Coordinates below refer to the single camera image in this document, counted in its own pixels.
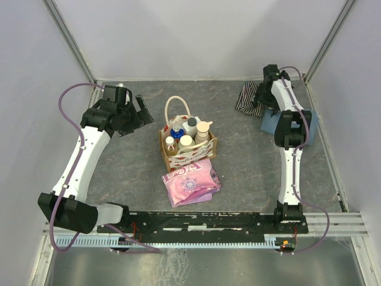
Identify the blue towel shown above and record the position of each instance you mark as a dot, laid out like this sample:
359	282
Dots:
269	123

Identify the striped cloth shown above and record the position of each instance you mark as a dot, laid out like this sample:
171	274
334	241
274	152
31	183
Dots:
246	104

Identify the clear yellow liquid bottle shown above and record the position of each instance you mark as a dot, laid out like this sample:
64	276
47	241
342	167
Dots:
171	147

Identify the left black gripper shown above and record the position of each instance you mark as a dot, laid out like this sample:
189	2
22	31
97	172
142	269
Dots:
143	114

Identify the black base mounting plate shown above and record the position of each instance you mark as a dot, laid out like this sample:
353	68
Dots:
206	226

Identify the beige pump bottle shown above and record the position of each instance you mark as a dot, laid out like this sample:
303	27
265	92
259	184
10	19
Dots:
203	129

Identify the green bottle cream cap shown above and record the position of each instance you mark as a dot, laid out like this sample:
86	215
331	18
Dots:
185	144

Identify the aluminium frame post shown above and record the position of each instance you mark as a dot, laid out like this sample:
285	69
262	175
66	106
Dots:
69	39
329	39

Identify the right aluminium frame post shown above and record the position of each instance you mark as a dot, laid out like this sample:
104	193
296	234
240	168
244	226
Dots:
329	39

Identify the white bottle black cap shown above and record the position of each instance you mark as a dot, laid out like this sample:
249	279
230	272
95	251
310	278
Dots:
190	126

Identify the pink printed cloth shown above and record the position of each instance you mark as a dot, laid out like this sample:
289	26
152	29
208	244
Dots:
193	183

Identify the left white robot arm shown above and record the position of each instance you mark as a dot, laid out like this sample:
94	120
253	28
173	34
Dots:
65	206

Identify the watermelon print canvas bag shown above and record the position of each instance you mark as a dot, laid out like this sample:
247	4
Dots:
199	151

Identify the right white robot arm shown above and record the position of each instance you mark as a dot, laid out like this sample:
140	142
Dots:
291	135

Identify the aluminium front rail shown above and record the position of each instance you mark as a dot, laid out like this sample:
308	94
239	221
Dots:
335	224

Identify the left aluminium frame post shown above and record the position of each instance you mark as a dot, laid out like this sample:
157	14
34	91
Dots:
69	39

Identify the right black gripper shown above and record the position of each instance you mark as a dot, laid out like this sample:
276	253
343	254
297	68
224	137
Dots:
271	105

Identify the orange bottle blue pump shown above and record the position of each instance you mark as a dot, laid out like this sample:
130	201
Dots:
177	132

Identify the light blue cable duct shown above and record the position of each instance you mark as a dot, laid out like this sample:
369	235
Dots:
119	241

